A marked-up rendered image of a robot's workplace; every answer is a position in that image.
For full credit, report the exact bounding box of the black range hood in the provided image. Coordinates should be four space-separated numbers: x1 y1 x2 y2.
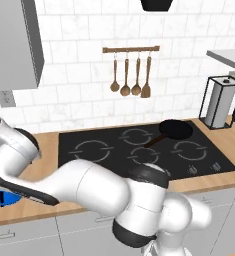
140 0 174 13

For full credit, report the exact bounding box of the black glass hob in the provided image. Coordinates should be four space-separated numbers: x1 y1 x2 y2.
57 120 235 183

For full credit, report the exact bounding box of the wooden ladle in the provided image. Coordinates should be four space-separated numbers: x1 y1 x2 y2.
131 52 142 97

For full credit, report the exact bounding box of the blue kettle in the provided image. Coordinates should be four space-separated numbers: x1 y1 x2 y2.
0 189 23 208

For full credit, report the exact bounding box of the long wooden spoon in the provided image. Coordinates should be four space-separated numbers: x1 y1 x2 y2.
119 53 131 98

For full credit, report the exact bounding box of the grey wall socket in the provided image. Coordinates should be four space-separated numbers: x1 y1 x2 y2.
0 89 17 109

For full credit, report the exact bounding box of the grey wall cabinet with underside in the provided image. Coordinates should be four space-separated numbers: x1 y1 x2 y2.
205 48 235 73

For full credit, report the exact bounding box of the wooden spatula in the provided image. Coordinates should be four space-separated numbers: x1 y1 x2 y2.
140 51 153 99

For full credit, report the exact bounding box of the silver drawer handle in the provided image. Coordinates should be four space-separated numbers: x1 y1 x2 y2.
94 214 116 224
0 231 16 242

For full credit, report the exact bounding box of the black frying pan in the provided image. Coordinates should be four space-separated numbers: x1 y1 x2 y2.
143 119 194 149

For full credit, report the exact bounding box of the small round wooden spoon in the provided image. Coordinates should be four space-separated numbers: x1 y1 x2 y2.
109 53 121 93

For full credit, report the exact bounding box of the wooden utensil rail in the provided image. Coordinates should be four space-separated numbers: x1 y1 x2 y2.
102 45 161 54

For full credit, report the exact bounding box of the grey drawer front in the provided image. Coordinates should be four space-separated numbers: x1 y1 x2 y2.
0 216 65 256
54 209 147 256

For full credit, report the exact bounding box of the white paper towel roll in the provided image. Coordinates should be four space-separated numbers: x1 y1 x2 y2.
204 79 235 130

